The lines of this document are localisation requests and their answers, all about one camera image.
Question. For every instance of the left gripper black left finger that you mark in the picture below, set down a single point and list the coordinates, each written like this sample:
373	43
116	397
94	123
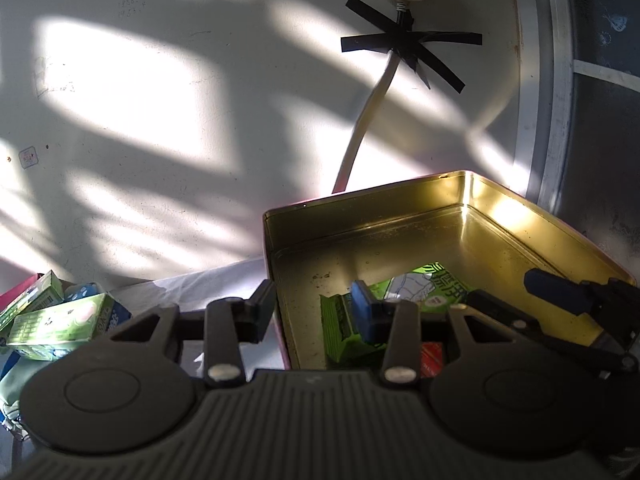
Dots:
148	349

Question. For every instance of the teal zipper pouch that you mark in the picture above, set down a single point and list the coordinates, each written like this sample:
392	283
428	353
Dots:
16	371

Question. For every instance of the small red packet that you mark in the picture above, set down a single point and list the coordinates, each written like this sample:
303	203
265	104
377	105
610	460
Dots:
432	359

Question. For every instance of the red wallet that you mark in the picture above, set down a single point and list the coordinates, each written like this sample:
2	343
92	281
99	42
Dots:
10	295

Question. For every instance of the white wall socket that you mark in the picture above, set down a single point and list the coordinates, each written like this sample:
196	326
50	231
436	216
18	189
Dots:
28	157

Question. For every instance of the green box inside tin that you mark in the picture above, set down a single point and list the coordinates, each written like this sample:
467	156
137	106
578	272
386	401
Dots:
358	323

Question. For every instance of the pink macaron biscuit tin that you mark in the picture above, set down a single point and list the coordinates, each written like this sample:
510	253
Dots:
484	234

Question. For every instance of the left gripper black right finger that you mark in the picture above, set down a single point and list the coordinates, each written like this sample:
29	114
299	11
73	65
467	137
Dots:
402	358

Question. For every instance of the black tape cross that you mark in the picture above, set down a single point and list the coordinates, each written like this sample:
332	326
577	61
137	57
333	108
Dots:
399	37

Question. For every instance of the long green toothpaste box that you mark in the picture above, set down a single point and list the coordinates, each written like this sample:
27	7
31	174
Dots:
75	321

